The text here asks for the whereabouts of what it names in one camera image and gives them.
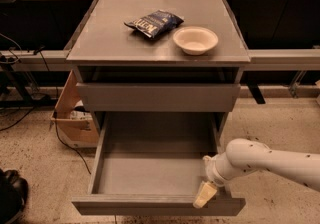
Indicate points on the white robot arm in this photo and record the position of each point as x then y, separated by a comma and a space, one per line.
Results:
243, 157

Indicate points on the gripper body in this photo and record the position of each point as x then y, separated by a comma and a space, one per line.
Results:
211, 170

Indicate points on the grey drawer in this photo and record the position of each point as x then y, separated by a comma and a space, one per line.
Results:
151, 164
158, 97

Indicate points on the blue chip bag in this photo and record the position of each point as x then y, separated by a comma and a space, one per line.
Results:
155, 23

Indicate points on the black shoes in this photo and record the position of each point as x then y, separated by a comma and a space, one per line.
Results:
13, 196

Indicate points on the white bowl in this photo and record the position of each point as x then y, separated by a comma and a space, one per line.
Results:
194, 40

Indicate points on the cardboard box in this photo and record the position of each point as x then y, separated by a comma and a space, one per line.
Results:
75, 128

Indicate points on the grey drawer cabinet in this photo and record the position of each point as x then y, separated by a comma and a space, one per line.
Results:
107, 51

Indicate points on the grey top drawer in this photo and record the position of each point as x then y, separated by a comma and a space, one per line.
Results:
158, 97

